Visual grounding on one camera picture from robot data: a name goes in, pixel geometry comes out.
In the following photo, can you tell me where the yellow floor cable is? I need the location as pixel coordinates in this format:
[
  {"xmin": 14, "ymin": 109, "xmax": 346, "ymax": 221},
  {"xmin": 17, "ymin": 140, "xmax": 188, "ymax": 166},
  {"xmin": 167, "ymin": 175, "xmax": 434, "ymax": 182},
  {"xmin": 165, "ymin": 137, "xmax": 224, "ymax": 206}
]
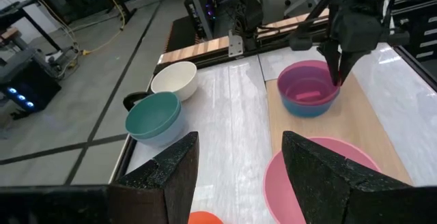
[{"xmin": 81, "ymin": 0, "xmax": 126, "ymax": 57}]

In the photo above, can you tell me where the black metal desk frame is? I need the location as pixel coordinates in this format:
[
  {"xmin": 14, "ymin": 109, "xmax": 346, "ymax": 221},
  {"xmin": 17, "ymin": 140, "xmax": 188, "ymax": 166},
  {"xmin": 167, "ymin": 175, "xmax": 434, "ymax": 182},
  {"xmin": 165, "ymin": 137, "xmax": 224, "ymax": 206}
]
[{"xmin": 0, "ymin": 0, "xmax": 81, "ymax": 80}]

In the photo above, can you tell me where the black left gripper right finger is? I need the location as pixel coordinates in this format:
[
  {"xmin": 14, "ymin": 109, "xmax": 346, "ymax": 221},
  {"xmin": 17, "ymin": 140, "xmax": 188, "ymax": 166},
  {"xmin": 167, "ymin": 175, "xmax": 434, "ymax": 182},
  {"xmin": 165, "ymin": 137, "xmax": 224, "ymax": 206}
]
[{"xmin": 281, "ymin": 130, "xmax": 437, "ymax": 224}]

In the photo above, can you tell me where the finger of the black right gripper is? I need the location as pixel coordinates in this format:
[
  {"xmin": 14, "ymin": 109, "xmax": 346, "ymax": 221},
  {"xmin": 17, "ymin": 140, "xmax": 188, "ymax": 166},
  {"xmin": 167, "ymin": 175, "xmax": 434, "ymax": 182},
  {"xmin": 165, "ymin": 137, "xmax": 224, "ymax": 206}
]
[
  {"xmin": 339, "ymin": 49, "xmax": 363, "ymax": 86},
  {"xmin": 318, "ymin": 40, "xmax": 343, "ymax": 87}
]

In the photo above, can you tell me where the black mat with striped edges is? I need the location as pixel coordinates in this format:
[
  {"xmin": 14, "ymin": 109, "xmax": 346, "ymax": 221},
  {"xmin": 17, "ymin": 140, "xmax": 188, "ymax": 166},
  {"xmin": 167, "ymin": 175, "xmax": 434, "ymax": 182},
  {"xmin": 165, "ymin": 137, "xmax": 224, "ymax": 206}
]
[{"xmin": 165, "ymin": 14, "xmax": 203, "ymax": 53}]

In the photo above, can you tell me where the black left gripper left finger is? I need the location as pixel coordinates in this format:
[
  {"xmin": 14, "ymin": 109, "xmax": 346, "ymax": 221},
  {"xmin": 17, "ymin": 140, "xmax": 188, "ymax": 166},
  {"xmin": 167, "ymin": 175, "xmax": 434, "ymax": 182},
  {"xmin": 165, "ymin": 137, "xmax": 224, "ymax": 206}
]
[{"xmin": 109, "ymin": 131, "xmax": 200, "ymax": 224}]

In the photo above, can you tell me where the large pink bowl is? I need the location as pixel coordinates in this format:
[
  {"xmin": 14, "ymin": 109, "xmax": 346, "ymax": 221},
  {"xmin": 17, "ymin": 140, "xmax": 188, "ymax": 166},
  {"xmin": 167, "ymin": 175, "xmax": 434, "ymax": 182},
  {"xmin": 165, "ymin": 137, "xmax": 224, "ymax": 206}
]
[{"xmin": 262, "ymin": 137, "xmax": 382, "ymax": 224}]

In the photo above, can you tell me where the computer tower with purple lights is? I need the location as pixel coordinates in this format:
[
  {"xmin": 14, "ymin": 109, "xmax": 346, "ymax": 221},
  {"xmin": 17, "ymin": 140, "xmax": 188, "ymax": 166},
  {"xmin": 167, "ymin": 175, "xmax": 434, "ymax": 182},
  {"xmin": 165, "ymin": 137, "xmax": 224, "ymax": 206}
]
[{"xmin": 183, "ymin": 0, "xmax": 216, "ymax": 41}]

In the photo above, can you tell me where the small blue plastic bowl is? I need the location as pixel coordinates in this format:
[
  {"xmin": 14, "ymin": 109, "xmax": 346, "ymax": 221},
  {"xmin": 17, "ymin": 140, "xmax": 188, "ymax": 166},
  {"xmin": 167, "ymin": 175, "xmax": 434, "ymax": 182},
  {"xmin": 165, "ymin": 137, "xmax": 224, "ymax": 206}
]
[{"xmin": 279, "ymin": 86, "xmax": 338, "ymax": 119}]

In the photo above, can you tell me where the wooden shelf with black frame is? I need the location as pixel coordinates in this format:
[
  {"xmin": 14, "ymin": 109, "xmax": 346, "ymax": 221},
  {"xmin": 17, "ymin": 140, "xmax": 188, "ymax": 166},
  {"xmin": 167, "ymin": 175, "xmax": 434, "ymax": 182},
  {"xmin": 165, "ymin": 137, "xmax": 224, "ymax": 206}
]
[{"xmin": 265, "ymin": 72, "xmax": 414, "ymax": 187}]

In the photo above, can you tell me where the large white bowl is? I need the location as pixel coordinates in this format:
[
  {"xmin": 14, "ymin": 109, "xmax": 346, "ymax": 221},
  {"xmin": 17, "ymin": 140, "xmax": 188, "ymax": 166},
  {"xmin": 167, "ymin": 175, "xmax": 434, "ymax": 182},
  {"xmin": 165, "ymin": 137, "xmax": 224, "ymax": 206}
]
[{"xmin": 150, "ymin": 61, "xmax": 199, "ymax": 102}]

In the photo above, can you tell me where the silver mounting bracket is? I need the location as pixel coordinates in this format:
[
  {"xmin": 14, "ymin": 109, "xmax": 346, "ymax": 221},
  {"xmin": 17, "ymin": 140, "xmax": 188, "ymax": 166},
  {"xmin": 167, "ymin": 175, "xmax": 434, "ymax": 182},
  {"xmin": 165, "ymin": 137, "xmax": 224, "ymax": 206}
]
[{"xmin": 228, "ymin": 29, "xmax": 244, "ymax": 58}]

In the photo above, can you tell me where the small magenta plastic bowl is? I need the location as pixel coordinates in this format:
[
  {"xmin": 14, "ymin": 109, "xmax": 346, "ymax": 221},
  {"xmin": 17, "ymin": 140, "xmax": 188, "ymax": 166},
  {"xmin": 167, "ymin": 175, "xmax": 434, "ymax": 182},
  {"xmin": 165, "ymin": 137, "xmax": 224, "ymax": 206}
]
[{"xmin": 277, "ymin": 59, "xmax": 341, "ymax": 107}]

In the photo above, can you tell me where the black computer with blue lights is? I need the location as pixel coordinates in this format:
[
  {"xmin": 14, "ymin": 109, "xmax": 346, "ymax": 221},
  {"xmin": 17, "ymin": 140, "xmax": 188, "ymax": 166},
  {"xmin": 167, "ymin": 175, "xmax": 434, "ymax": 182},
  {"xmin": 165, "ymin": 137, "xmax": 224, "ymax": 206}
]
[{"xmin": 0, "ymin": 58, "xmax": 63, "ymax": 121}]

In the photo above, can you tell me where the large teal bowl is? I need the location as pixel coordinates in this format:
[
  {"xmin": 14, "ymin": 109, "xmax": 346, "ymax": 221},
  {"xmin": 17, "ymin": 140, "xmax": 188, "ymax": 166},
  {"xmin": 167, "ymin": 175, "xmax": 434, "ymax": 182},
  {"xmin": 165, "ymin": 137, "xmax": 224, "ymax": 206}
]
[{"xmin": 124, "ymin": 92, "xmax": 182, "ymax": 141}]

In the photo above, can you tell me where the black cable loop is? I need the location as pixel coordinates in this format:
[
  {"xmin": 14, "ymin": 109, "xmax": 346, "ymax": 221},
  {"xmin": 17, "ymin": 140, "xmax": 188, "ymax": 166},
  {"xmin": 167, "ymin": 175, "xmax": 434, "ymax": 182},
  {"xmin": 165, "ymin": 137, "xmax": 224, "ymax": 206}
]
[{"xmin": 122, "ymin": 91, "xmax": 150, "ymax": 113}]

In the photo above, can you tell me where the small orange plastic bowl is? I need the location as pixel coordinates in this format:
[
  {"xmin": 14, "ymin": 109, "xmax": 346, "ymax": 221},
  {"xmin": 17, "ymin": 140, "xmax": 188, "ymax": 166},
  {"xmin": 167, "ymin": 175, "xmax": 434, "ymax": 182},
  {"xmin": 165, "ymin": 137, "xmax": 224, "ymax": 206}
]
[{"xmin": 187, "ymin": 211, "xmax": 225, "ymax": 224}]

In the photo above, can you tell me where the black drawer cabinet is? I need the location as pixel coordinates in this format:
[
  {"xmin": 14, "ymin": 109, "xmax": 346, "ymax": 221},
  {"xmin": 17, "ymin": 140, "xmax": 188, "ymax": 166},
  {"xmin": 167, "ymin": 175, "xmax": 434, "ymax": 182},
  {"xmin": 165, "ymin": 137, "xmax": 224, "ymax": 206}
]
[{"xmin": 391, "ymin": 0, "xmax": 437, "ymax": 61}]

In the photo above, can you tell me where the large light blue bowl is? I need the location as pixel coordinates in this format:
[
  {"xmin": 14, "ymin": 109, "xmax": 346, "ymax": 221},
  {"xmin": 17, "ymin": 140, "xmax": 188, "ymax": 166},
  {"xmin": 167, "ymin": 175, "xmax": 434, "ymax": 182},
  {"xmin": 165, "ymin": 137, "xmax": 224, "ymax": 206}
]
[{"xmin": 129, "ymin": 109, "xmax": 188, "ymax": 148}]

